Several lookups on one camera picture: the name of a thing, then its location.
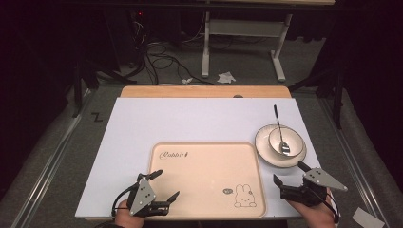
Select aluminium floor rail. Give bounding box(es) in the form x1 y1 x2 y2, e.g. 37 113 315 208
9 89 93 228
317 97 392 228

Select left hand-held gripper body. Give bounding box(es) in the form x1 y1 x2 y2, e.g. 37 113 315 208
126 174 169 219

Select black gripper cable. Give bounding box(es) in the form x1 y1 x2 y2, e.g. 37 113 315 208
317 189 340 224
110 182 141 220

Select black cables on floor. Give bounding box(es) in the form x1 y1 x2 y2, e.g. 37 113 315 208
126 18 220 86

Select flat white paper piece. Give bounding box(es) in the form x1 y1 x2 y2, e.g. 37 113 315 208
351 206 386 228

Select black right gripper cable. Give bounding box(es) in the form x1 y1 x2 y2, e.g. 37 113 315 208
317 189 340 224

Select white bowl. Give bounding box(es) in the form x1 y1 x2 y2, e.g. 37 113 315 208
267 125 305 159

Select person's left hand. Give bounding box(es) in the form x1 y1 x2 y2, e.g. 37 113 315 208
114 199 150 228

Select person's right hand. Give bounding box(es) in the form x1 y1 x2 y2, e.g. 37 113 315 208
287 189 337 228

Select beige tray with rabbit print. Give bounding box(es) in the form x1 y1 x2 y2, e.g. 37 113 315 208
147 141 268 220

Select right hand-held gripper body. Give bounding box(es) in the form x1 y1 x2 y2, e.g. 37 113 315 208
279 167 349 208

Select large crumpled white paper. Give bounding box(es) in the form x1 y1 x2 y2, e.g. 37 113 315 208
216 71 238 86

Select metal spoon with dark handle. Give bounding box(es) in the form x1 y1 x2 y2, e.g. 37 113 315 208
273 104 292 157

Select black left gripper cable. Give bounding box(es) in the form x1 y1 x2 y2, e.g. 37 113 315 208
110 182 141 220

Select black metal stand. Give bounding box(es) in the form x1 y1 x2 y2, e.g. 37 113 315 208
287 61 347 130
71 58 138 119

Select white metal desk frame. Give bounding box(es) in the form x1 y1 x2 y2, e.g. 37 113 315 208
201 11 294 84

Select white table mat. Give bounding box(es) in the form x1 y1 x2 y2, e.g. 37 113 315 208
74 97 321 220

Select white plate with dark rim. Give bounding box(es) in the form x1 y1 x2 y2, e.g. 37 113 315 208
254 123 308 169

